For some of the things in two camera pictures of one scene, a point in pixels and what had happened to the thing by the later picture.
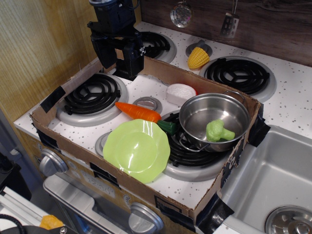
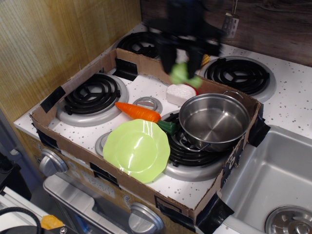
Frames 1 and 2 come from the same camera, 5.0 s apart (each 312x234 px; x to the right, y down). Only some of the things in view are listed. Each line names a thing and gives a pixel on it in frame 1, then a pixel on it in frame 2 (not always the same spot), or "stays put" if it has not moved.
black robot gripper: (115, 18) to (186, 30)
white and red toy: (179, 93) stays put
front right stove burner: (187, 163) stays put
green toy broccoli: (215, 131) to (179, 75)
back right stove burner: (245, 75) stays put
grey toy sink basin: (277, 173) stays put
